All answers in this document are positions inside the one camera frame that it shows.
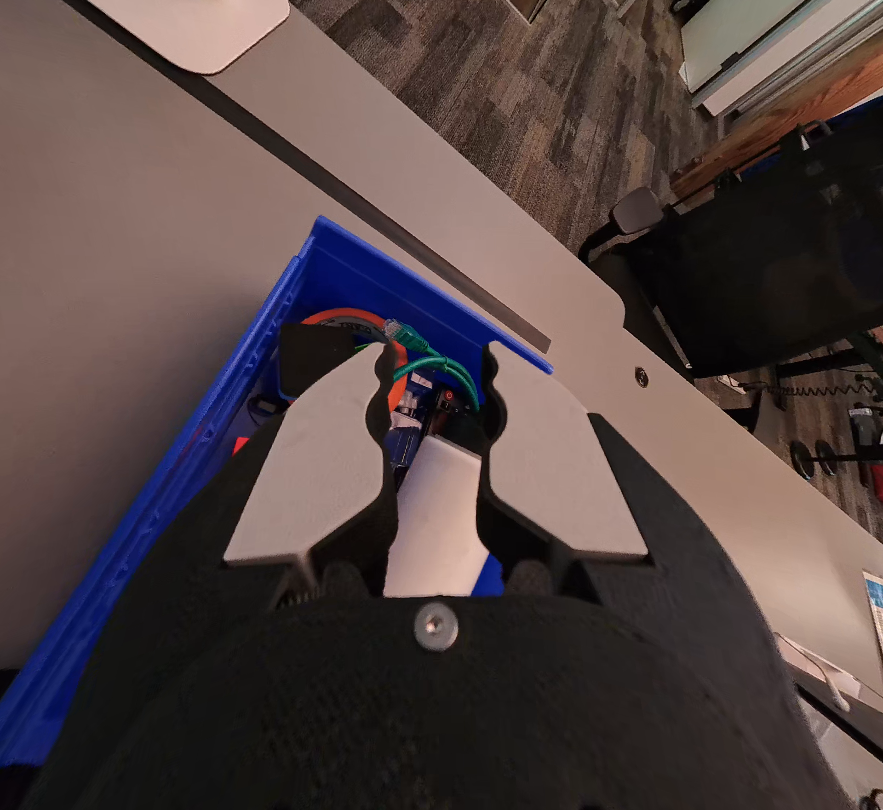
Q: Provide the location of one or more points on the wooden cabinet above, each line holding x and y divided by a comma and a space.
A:
759, 127

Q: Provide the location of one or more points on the printed paper sheet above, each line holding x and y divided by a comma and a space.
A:
875, 613

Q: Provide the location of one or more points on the blue small packet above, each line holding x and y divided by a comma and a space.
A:
407, 444

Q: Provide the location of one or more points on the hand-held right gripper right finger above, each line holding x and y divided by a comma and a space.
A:
562, 479

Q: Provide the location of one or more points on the red small item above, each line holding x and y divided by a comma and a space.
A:
241, 445

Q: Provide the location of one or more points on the black plastic part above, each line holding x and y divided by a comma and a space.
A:
310, 354

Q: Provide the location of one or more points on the round metal desk screw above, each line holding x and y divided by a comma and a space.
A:
641, 377

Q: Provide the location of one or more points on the blue plastic bin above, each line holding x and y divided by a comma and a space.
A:
331, 272

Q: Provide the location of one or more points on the black device with red switch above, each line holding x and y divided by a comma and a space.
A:
450, 408

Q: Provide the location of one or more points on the white monitor stand base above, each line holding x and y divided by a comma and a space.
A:
172, 27

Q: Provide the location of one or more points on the white rectangular box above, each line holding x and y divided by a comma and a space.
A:
434, 513

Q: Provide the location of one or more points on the white cabinet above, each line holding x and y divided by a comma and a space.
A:
759, 9

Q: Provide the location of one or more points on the black office chair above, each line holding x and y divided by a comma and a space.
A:
759, 272

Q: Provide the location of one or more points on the orange tape roll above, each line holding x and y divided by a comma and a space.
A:
345, 317

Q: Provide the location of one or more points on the black wheeled base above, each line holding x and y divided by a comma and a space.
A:
814, 458

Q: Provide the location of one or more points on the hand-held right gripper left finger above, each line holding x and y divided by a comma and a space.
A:
324, 472

